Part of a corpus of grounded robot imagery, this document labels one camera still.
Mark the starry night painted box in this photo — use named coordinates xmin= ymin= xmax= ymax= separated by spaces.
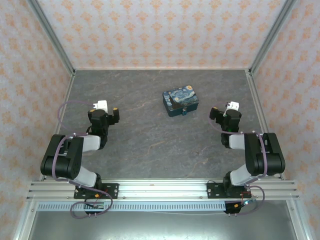
xmin=162 ymin=84 xmax=202 ymax=118

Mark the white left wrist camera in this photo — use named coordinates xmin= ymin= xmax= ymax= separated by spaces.
xmin=93 ymin=99 xmax=110 ymax=114

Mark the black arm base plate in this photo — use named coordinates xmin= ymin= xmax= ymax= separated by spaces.
xmin=206 ymin=181 xmax=252 ymax=200
xmin=73 ymin=183 xmax=120 ymax=200

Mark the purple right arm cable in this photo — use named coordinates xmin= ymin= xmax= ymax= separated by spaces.
xmin=208 ymin=101 xmax=271 ymax=216

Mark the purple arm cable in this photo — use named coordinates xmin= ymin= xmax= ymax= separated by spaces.
xmin=53 ymin=100 xmax=114 ymax=220
xmin=208 ymin=101 xmax=271 ymax=216

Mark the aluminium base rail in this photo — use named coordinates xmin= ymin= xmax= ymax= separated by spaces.
xmin=26 ymin=178 xmax=301 ymax=201

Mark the aluminium frame post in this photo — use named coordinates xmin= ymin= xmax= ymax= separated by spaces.
xmin=26 ymin=0 xmax=77 ymax=77
xmin=249 ymin=0 xmax=299 ymax=77

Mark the aluminium table edge rail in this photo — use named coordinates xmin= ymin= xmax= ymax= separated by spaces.
xmin=38 ymin=73 xmax=76 ymax=181
xmin=245 ymin=69 xmax=285 ymax=180

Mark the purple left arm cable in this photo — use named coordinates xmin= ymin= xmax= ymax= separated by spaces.
xmin=53 ymin=100 xmax=114 ymax=220

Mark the small circuit board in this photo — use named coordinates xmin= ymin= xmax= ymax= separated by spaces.
xmin=86 ymin=201 xmax=105 ymax=210
xmin=233 ymin=198 xmax=256 ymax=210

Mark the slotted grey cable duct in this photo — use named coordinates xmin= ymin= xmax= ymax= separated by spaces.
xmin=37 ymin=201 xmax=227 ymax=212

